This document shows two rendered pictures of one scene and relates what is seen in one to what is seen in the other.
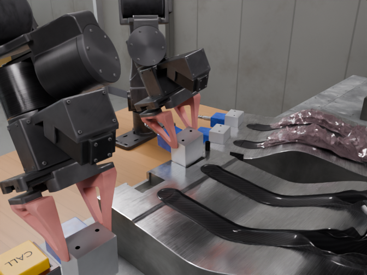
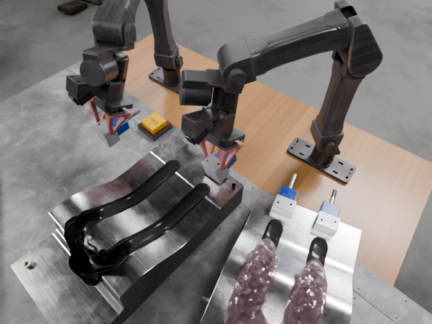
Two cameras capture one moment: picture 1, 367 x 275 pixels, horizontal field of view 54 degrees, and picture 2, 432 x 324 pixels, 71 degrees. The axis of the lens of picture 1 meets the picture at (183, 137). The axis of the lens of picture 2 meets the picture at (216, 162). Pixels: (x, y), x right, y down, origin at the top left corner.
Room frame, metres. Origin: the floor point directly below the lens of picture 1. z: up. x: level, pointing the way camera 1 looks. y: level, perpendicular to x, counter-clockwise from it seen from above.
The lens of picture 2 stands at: (0.59, -0.44, 1.54)
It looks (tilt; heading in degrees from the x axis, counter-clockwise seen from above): 54 degrees down; 90
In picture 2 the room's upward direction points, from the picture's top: straight up
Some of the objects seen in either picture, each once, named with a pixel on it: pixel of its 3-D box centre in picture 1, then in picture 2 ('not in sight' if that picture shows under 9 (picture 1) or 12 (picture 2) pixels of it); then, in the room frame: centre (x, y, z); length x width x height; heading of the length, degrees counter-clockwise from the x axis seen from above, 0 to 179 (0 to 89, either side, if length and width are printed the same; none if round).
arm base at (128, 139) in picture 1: (144, 121); (323, 152); (0.91, 0.11, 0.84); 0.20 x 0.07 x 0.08; 143
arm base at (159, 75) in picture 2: not in sight; (171, 74); (0.43, 0.47, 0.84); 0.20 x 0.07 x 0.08; 143
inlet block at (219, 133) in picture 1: (200, 135); (288, 193); (0.78, -0.04, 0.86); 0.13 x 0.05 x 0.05; 65
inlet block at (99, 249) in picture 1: (65, 237); (121, 123); (0.33, 0.14, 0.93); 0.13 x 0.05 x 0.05; 48
